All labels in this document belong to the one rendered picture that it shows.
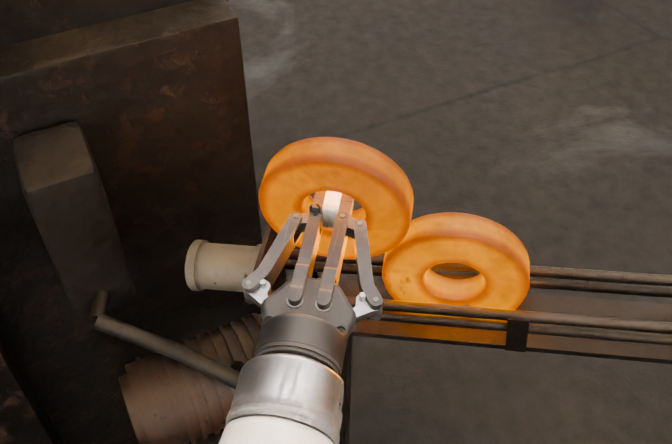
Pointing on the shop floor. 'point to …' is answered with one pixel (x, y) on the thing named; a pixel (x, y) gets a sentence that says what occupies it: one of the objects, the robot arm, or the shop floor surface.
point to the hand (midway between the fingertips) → (336, 192)
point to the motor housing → (187, 388)
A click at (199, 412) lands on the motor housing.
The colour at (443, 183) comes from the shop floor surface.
